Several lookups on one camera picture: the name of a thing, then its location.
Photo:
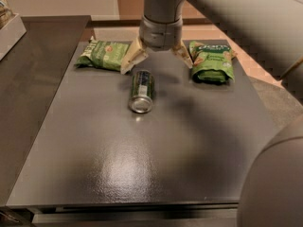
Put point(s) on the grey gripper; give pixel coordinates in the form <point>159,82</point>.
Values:
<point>160,35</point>

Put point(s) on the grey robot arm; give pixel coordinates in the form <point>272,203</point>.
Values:
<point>270,32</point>

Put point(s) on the green soda can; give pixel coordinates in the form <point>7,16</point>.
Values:
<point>141,97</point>

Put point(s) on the green chip bag left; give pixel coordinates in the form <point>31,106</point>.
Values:
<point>102,55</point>

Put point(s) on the white box at left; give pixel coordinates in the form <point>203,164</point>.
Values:
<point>12,28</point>

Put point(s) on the green snack bag right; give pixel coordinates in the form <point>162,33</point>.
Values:
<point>212,63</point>

